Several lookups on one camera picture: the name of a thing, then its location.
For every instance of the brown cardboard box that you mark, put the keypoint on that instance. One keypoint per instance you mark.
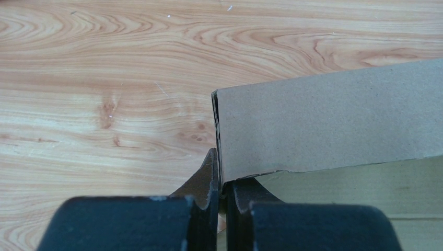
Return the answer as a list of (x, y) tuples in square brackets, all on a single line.
[(370, 136)]

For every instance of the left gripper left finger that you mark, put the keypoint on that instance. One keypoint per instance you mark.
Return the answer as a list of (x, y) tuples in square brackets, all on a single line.
[(187, 219)]

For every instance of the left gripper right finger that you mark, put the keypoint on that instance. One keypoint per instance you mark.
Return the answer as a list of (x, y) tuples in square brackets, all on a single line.
[(258, 220)]

